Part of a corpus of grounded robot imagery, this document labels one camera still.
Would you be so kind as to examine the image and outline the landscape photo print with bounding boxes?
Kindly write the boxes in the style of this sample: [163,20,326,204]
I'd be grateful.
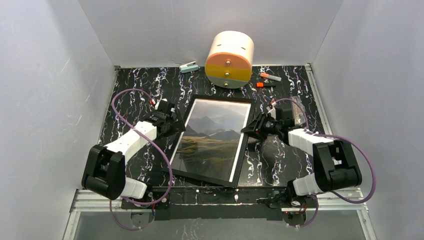
[170,98,253,183]

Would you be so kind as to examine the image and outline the wooden picture frame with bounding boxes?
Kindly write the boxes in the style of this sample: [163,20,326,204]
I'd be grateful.
[162,94,258,189]

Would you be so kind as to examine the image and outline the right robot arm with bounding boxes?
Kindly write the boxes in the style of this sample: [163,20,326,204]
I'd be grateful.
[241,105,362,207]

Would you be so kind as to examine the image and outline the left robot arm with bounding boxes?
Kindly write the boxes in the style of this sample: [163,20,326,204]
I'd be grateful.
[81,100,185,200]

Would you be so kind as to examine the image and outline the clear bag of clips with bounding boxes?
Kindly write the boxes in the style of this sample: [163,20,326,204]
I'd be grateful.
[290,96,307,126]

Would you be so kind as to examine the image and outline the orange capped black marker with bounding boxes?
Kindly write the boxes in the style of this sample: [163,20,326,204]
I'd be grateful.
[256,82,276,88]

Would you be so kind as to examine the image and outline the orange capped grey marker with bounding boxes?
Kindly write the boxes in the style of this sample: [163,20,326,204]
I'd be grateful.
[260,72,282,82]

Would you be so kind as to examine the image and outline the teal white stapler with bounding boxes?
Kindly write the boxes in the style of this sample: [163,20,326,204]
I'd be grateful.
[179,61,200,74]

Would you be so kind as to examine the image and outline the round pastel drawer box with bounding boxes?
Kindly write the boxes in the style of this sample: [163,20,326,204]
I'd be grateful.
[204,30,255,89]

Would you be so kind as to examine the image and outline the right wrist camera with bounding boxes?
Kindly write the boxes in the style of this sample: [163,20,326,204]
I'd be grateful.
[266,100,281,120]

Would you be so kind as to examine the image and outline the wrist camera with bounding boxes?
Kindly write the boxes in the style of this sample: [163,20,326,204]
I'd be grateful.
[266,100,281,120]
[150,98,176,115]

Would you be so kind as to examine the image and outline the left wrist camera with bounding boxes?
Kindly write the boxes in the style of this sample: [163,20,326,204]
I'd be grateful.
[150,98,176,115]

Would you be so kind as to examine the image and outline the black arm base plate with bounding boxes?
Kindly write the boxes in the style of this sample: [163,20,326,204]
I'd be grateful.
[120,187,317,226]

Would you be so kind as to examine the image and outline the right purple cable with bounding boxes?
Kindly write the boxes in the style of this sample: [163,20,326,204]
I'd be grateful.
[269,98,378,229]

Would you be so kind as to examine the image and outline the purple cable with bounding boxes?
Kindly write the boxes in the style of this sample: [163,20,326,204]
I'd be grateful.
[109,88,174,231]
[269,98,378,229]

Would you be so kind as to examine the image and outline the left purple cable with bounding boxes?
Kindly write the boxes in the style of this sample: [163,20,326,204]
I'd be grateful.
[109,88,174,231]

